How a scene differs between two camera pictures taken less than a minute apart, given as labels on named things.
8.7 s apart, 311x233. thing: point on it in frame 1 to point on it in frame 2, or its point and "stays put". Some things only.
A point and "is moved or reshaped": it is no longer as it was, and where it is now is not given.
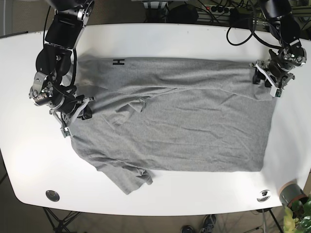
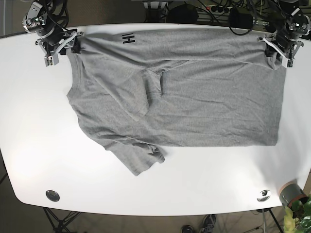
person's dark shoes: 209,222 stays put
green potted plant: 297,219 stays put
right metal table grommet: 264,195 stays put
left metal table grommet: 52,195 stays put
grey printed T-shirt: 157,114 is moved or reshaped
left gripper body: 65,106 to 54,40
